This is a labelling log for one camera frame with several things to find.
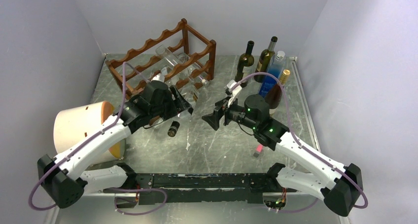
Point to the clear bottle silver cap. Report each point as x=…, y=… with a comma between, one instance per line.
x=201, y=78

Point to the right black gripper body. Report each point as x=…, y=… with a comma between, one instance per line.
x=235, y=113

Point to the dark bottle gold foil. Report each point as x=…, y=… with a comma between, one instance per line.
x=273, y=97

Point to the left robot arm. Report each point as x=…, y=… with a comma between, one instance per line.
x=63, y=177

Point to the dark bottle cream label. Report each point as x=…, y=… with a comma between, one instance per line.
x=245, y=62

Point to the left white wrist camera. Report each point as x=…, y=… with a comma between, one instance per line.
x=160, y=76

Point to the small red grey block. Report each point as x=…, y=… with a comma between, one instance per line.
x=258, y=151

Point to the white drum orange lid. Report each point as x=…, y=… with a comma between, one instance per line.
x=73, y=125

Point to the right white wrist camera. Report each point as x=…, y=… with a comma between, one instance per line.
x=232, y=91

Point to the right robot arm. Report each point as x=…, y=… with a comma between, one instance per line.
x=339, y=186

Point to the green wine bottle silver cap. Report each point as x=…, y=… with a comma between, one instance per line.
x=266, y=55

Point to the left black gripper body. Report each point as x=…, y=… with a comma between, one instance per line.
x=174, y=106

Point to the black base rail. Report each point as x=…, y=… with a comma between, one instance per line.
x=213, y=187

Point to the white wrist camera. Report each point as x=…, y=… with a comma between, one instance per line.
x=232, y=91
x=160, y=76

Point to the blue labelled clear bottle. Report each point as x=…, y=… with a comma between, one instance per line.
x=276, y=66

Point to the brown wooden wine rack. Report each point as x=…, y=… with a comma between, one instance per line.
x=139, y=66

